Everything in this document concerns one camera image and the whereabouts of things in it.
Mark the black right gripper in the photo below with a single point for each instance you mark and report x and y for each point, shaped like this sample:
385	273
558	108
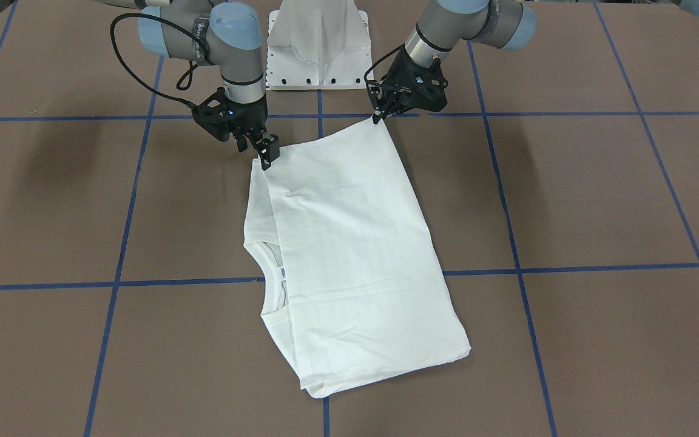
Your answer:
253	119

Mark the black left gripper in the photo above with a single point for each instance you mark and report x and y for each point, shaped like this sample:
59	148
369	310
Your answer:
403	74

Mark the white long-sleeve printed shirt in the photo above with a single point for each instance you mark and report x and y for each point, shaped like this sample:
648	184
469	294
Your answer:
354	291

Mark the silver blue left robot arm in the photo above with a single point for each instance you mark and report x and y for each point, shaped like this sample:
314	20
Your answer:
506	25

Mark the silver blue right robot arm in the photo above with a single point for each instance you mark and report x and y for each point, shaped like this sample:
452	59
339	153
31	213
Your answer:
221	34

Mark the white central mounting column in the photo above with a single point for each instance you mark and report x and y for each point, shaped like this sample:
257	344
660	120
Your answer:
318	45

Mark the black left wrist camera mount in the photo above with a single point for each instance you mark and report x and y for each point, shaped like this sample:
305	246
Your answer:
375	94

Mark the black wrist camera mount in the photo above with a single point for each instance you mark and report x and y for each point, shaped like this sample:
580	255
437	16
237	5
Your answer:
215	114
375	94

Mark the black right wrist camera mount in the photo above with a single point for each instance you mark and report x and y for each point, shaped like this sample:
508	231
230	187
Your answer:
215	114

